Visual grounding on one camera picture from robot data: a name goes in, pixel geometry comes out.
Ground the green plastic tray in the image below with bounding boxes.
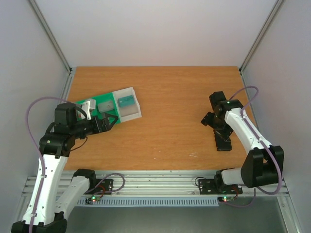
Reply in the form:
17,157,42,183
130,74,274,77
75,92,121,124

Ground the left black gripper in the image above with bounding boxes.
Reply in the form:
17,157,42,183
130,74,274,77
71,113,119,139

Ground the right frame post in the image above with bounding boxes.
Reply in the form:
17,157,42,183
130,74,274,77
239,0,285,75

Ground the black card holder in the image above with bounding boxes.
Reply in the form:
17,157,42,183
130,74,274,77
213,131,232,151

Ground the grey credit card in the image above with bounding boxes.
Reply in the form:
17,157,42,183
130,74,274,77
98,100,115,113

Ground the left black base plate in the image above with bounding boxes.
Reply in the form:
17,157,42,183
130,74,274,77
85,179,114,195

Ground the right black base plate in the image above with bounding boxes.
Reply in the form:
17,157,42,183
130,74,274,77
196,178,243,195

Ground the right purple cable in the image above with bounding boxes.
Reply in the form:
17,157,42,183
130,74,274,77
225,85,284,207

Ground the teal credit card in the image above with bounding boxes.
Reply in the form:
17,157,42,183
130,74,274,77
118,95,135,108

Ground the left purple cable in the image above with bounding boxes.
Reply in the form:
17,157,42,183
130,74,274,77
26,97,78,233

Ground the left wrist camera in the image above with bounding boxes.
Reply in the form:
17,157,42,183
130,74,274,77
77,99,96,120

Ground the frame post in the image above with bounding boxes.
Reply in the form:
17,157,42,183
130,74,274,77
239,0,285,75
28,0,72,74

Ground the clear plastic tray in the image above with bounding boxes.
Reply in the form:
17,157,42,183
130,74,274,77
112,87,142,123

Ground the red white card in tray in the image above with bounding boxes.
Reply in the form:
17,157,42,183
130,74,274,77
76,111,85,120

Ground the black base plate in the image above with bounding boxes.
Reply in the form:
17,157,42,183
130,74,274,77
85,179,114,195
196,178,243,195

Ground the purple cable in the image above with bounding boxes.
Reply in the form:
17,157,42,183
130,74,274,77
225,85,284,207
26,97,78,233

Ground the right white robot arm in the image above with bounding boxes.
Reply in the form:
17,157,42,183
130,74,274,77
201,91,284,195

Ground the left frame post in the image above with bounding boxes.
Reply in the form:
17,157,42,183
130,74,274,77
28,0,72,74

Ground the grey slotted cable duct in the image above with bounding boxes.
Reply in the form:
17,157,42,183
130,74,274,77
73,196,219,208

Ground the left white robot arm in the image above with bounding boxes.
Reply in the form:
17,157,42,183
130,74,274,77
11,102,119,233

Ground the aluminium rail frame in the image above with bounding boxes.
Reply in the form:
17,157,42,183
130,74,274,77
22,169,290,198

